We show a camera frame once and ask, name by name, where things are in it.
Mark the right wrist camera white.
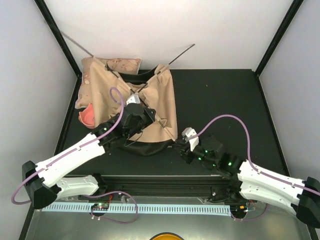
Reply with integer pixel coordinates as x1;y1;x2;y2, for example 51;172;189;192
182;127;200;152

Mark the beige black pet tent fabric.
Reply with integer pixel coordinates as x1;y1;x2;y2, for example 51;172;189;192
89;60;178;157

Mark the left small circuit board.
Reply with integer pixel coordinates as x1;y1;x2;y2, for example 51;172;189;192
91;203;109;211

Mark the pink cat-ear bowl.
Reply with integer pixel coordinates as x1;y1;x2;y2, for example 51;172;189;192
78;103;95;129

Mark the beige patterned pillow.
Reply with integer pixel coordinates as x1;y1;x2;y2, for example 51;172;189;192
75;56;142;109

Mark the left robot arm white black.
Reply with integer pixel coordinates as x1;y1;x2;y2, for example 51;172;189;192
22;103;156;210

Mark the right black frame post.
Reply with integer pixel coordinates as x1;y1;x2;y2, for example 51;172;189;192
254;0;305;76

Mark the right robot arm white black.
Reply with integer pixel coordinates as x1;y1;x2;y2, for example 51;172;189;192
176;136;320;229

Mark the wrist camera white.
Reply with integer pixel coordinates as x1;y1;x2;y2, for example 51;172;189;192
182;127;200;152
126;93;141;105

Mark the yellow round object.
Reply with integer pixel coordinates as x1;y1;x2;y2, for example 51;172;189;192
150;232;184;240

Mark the black frame post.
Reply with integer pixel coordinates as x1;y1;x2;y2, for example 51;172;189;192
33;0;83;78
254;0;305;76

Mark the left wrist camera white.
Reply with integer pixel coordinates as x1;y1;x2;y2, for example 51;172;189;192
126;93;141;105

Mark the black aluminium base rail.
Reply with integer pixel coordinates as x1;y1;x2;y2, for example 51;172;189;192
77;174;251;201

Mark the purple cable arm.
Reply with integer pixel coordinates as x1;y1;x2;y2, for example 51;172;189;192
192;114;320;195
11;86;126;206

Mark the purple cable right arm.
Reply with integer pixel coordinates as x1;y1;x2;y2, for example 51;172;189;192
192;114;320;195

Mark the left black frame post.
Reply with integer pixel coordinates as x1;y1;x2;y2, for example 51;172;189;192
33;0;83;78

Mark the white slotted cable duct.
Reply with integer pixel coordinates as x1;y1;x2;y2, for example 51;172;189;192
42;202;231;217

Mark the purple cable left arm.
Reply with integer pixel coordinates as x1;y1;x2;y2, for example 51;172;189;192
11;86;126;206

